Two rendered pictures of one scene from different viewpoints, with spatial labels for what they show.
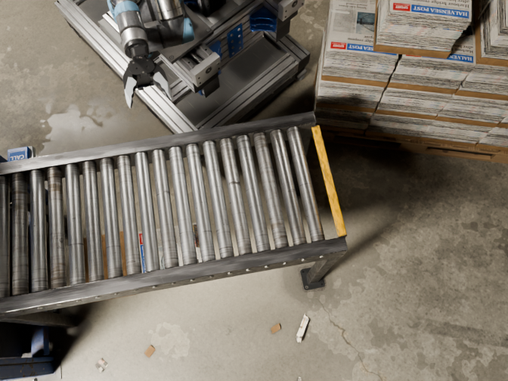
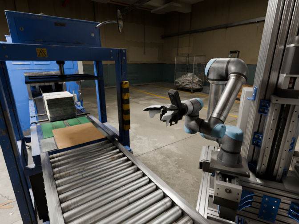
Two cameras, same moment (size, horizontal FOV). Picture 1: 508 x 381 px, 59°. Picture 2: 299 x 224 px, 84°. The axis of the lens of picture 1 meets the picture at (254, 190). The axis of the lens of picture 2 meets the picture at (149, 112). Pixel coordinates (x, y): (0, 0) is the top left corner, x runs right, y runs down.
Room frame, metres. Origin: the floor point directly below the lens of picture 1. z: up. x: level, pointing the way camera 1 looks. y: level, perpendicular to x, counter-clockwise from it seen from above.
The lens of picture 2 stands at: (0.34, -0.32, 1.45)
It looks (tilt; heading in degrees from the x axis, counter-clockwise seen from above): 17 degrees down; 63
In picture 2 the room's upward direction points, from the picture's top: straight up
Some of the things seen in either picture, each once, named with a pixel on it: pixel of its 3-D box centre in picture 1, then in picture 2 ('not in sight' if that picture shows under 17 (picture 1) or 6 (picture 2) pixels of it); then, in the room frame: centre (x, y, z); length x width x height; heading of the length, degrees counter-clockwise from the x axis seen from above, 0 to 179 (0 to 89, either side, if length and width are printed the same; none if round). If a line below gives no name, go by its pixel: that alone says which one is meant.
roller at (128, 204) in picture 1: (128, 213); (107, 189); (0.47, 0.45, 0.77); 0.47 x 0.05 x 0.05; 8
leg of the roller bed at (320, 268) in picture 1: (320, 267); not in sight; (0.32, -0.28, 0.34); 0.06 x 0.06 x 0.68; 8
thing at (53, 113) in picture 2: not in sight; (59, 105); (0.25, 1.96, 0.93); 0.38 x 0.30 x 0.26; 98
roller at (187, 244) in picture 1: (182, 204); (123, 215); (0.50, 0.26, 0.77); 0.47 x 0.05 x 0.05; 8
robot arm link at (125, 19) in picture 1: (129, 22); (192, 106); (0.95, 0.36, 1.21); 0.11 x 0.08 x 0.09; 15
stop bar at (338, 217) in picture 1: (329, 179); not in sight; (0.56, -0.27, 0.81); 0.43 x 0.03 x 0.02; 8
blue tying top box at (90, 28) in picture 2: not in sight; (56, 35); (0.33, 1.39, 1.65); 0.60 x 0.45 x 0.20; 8
